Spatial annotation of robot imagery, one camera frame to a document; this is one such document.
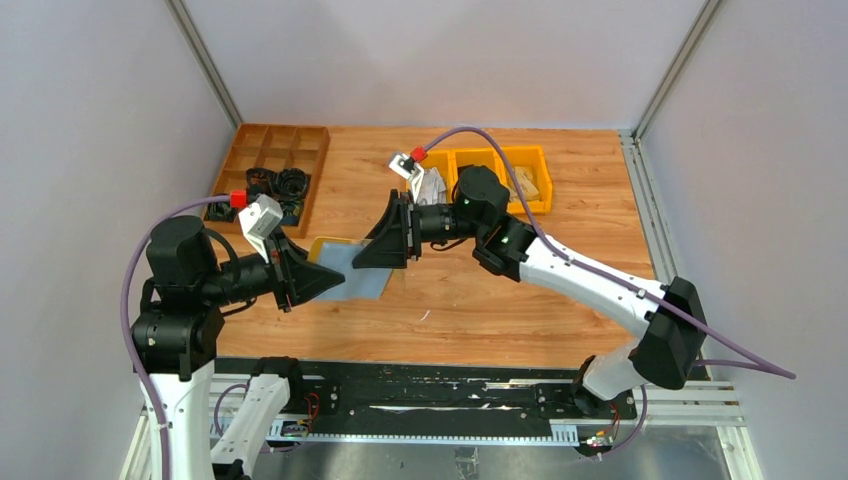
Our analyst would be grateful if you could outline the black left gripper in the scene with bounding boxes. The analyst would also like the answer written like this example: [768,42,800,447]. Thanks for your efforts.
[202,222,347,309]

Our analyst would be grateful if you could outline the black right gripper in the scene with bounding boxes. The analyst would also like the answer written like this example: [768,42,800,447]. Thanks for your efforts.
[353,190,485,270]

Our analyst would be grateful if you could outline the yellow leather card holder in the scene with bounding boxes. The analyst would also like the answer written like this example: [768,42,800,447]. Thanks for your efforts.
[308,236,393,302]

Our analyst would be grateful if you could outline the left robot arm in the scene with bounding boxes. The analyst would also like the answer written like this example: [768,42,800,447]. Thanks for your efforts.
[129,215,345,479]

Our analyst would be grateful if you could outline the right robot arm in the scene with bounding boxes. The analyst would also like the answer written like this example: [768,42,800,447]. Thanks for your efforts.
[352,166,706,418]

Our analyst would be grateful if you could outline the cards in left bin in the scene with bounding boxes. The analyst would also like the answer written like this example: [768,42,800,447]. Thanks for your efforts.
[416,167,447,206]

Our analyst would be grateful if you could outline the tan card holder in bin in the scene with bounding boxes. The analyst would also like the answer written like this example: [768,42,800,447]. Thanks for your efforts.
[507,166,540,202]

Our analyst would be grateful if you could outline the wooden compartment tray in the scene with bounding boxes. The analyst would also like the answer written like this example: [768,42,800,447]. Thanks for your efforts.
[211,123,330,239]

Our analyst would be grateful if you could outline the right yellow bin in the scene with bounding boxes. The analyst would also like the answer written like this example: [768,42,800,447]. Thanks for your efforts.
[495,145,554,215]

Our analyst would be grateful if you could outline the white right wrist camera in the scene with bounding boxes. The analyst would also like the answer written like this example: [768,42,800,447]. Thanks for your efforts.
[388,151,428,205]

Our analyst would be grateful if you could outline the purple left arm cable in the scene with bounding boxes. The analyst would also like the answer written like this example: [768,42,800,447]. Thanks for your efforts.
[119,193,233,480]

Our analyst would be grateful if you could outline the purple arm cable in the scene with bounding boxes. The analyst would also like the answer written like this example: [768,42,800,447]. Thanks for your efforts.
[423,126,798,458]
[119,193,233,480]

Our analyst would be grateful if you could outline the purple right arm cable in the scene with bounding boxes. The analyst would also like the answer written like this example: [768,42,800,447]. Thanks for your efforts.
[423,126,798,458]

